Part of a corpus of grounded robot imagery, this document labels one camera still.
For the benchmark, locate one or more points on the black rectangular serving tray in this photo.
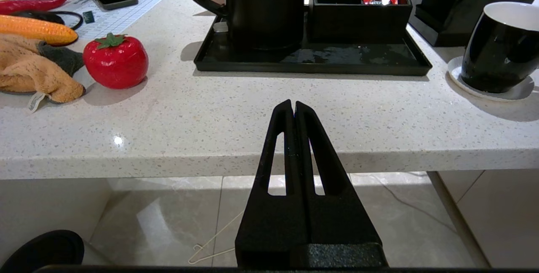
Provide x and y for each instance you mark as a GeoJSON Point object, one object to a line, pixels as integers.
{"type": "Point", "coordinates": [311, 60]}

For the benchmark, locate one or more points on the black compartment organizer box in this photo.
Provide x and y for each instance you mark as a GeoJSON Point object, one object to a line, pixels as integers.
{"type": "Point", "coordinates": [358, 22]}

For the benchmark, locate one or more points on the yellow cloth glove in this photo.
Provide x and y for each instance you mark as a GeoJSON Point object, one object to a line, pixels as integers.
{"type": "Point", "coordinates": [29, 70]}

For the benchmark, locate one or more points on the black mug white inside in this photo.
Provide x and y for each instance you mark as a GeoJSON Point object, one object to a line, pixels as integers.
{"type": "Point", "coordinates": [501, 54]}

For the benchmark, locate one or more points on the white round coaster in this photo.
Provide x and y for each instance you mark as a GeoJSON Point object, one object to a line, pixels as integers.
{"type": "Point", "coordinates": [457, 73]}

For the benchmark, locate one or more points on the small grey flat card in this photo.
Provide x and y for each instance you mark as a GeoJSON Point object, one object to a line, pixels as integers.
{"type": "Point", "coordinates": [88, 17]}

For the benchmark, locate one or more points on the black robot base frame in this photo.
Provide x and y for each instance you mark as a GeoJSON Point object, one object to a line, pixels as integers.
{"type": "Point", "coordinates": [46, 250]}

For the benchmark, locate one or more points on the white printed grid paper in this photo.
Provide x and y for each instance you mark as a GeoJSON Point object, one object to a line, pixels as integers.
{"type": "Point", "coordinates": [122, 16]}

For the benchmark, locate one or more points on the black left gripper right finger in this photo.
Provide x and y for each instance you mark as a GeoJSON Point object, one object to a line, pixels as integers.
{"type": "Point", "coordinates": [341, 222]}

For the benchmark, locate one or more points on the yellow toy corn cob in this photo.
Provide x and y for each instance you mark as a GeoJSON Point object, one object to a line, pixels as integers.
{"type": "Point", "coordinates": [36, 28]}

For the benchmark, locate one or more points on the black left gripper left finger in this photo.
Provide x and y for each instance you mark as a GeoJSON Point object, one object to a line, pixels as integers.
{"type": "Point", "coordinates": [269, 222]}

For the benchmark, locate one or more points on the red toy chili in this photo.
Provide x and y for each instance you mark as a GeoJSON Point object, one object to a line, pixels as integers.
{"type": "Point", "coordinates": [29, 4]}

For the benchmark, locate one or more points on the red toy tomato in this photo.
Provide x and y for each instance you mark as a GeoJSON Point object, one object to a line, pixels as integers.
{"type": "Point", "coordinates": [116, 64]}

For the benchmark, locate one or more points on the black tissue box white lid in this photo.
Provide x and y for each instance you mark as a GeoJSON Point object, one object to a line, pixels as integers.
{"type": "Point", "coordinates": [446, 16]}

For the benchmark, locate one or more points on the black electric kettle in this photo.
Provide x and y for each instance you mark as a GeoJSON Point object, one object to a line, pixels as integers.
{"type": "Point", "coordinates": [265, 12]}

